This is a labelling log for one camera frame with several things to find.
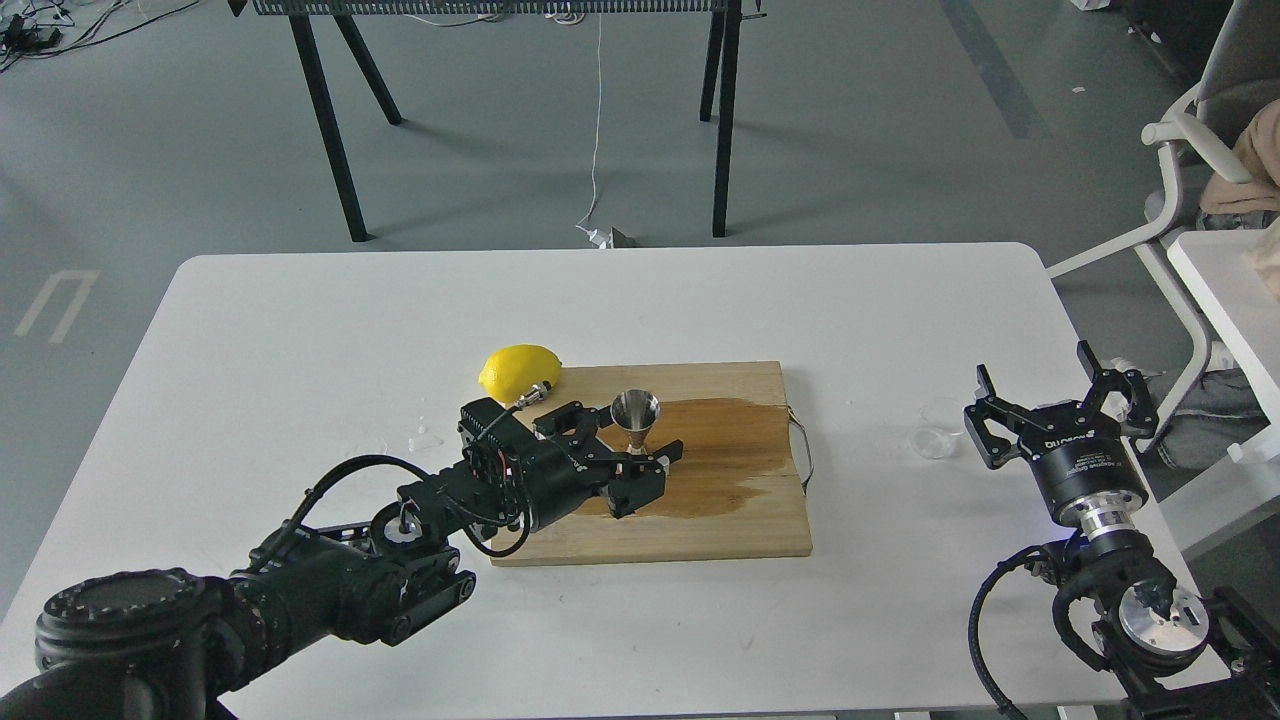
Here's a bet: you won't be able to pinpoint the white side table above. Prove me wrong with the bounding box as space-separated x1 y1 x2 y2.
1160 222 1280 556

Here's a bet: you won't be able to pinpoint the wooden cutting board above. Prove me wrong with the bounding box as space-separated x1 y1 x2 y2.
498 360 812 568

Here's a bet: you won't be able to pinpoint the black floor cables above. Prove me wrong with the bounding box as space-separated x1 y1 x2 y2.
0 0 201 70

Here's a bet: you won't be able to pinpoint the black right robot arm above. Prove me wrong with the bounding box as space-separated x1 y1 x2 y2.
963 342 1279 719

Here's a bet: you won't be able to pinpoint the white office chair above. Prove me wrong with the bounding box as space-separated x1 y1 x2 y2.
1048 1 1279 452

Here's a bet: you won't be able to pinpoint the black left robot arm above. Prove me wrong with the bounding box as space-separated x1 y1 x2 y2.
3 380 684 719

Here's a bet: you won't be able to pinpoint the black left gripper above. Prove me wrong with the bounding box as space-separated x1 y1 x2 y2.
506 401 685 533

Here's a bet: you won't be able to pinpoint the steel double jigger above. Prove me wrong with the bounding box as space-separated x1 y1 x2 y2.
609 388 660 455

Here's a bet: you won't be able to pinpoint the yellow lemon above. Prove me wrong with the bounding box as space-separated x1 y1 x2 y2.
477 345 563 406

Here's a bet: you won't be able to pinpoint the small clear glass cup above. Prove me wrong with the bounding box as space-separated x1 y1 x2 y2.
908 397 968 460

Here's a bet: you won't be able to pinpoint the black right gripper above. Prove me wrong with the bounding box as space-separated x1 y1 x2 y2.
964 340 1158 527

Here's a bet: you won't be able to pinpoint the white hanging cable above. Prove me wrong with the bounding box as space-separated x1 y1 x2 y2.
575 12 605 236

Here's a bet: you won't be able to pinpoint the black metal table frame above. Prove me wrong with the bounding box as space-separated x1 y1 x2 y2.
228 1 765 245

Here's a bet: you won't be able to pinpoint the white power adapter on floor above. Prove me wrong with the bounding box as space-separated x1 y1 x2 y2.
586 228 637 249

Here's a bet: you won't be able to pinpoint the seated person in beige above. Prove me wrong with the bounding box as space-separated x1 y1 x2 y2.
1142 101 1277 464

